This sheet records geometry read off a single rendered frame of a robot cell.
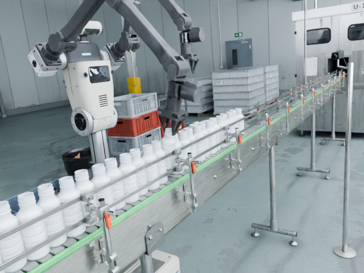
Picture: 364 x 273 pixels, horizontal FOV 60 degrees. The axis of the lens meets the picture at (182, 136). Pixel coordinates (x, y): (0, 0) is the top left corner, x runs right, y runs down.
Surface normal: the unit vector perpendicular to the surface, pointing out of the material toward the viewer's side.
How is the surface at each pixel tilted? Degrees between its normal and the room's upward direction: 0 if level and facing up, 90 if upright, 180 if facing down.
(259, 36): 90
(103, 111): 90
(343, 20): 90
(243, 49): 90
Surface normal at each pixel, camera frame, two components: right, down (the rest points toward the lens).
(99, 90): 0.84, 0.05
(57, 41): -0.55, 0.23
